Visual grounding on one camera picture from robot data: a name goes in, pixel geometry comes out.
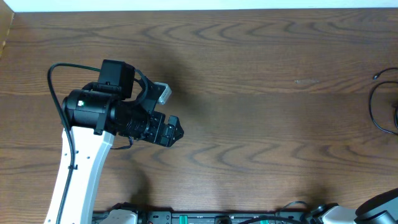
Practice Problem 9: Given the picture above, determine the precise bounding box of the black USB cable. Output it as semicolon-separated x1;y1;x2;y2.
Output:
368;67;398;136

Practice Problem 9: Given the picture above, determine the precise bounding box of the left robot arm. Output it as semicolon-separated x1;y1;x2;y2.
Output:
45;60;184;224

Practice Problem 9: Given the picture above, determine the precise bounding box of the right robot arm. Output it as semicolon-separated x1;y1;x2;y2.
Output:
303;188;397;224

